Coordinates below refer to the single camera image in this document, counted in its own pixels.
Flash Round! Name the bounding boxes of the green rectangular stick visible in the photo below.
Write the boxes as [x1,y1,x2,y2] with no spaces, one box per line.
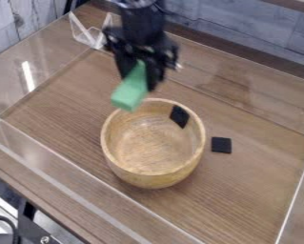
[111,61,148,112]

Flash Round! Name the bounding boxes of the clear acrylic enclosure wall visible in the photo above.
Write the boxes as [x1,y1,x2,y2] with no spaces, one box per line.
[0,20,304,244]

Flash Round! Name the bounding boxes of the wooden bowl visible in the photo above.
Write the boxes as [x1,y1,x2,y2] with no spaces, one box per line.
[100,98,207,189]

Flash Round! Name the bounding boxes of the black square pad in bowl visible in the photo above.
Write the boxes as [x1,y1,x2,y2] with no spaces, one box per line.
[170,105,190,129]

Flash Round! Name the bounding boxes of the clear acrylic corner bracket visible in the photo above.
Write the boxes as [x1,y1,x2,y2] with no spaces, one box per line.
[69,12,112,51]

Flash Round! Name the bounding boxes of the black metal table frame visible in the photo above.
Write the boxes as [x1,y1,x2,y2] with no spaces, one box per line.
[0,200,63,244]

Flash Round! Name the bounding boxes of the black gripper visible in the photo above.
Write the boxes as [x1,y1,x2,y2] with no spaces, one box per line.
[103,0,180,92]

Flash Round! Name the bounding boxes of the black square pad on table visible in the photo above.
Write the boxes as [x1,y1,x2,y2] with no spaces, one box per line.
[211,137,232,153]

